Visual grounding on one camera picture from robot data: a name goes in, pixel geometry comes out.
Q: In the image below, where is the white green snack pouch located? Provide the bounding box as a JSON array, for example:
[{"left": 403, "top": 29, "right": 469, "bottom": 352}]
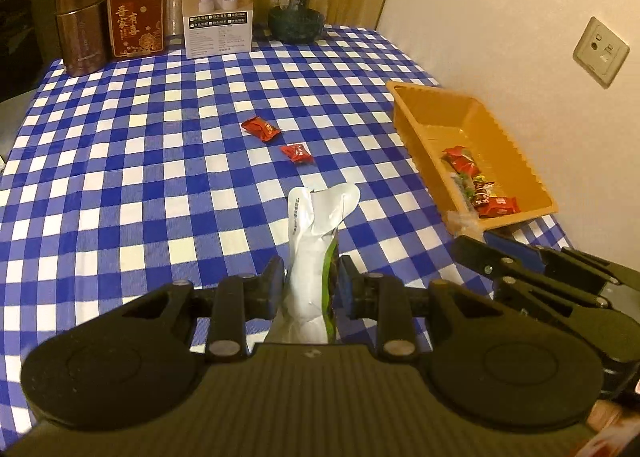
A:
[{"left": 266, "top": 183, "right": 360, "bottom": 344}]

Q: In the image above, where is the clear brown cube candy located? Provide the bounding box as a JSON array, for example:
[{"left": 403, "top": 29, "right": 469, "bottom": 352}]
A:
[{"left": 444, "top": 211, "right": 484, "bottom": 243}]

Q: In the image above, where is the dark red candy packet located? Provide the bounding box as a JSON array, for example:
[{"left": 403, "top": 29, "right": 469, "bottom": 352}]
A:
[{"left": 471, "top": 175, "right": 495, "bottom": 208}]

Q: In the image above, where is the clear grey seed packet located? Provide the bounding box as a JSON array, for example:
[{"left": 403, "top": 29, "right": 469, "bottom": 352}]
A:
[{"left": 451, "top": 173, "right": 475, "bottom": 210}]

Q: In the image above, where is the large red snack packet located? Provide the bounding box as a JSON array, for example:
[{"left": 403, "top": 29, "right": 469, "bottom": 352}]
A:
[{"left": 442, "top": 145, "right": 480, "bottom": 178}]

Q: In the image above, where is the small red candy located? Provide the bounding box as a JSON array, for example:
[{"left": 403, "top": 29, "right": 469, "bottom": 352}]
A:
[{"left": 280, "top": 144, "right": 314, "bottom": 164}]

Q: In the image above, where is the person right hand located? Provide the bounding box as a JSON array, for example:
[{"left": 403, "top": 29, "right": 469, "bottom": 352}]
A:
[{"left": 587, "top": 399, "right": 639, "bottom": 435}]

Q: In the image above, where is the blue white checkered tablecloth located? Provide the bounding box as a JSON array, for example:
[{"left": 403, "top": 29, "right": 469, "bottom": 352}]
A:
[{"left": 0, "top": 24, "right": 574, "bottom": 447}]

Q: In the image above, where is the orange plastic tray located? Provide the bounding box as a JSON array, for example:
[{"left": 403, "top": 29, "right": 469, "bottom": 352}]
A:
[{"left": 387, "top": 81, "right": 558, "bottom": 235}]

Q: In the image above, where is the green glass jar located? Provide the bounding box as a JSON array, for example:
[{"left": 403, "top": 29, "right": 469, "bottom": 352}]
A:
[{"left": 268, "top": 0, "right": 329, "bottom": 44}]

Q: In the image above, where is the white product box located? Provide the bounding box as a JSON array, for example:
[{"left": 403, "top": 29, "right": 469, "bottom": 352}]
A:
[{"left": 181, "top": 0, "right": 254, "bottom": 59}]

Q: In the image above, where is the red gold gift box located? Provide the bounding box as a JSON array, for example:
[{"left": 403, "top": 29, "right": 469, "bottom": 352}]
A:
[{"left": 108, "top": 0, "right": 165, "bottom": 59}]

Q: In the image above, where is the brown cylindrical tin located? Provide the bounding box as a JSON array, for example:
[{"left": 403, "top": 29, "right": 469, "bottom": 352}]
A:
[{"left": 55, "top": 0, "right": 110, "bottom": 76}]

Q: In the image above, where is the black laptop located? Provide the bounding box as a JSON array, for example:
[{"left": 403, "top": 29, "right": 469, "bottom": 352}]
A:
[{"left": 0, "top": 0, "right": 61, "bottom": 100}]

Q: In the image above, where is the network wall outlet plate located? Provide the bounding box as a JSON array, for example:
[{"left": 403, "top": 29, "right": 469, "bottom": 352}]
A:
[{"left": 573, "top": 17, "right": 630, "bottom": 88}]

